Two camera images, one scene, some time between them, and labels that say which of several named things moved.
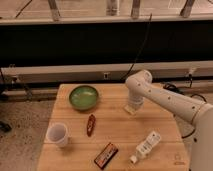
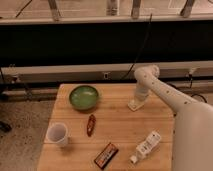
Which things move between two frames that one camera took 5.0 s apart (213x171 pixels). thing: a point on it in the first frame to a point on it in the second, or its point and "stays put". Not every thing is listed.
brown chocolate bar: x=106 y=156 stays put
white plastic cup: x=57 y=134 stays put
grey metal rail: x=103 y=72 stays put
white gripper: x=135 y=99 to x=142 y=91
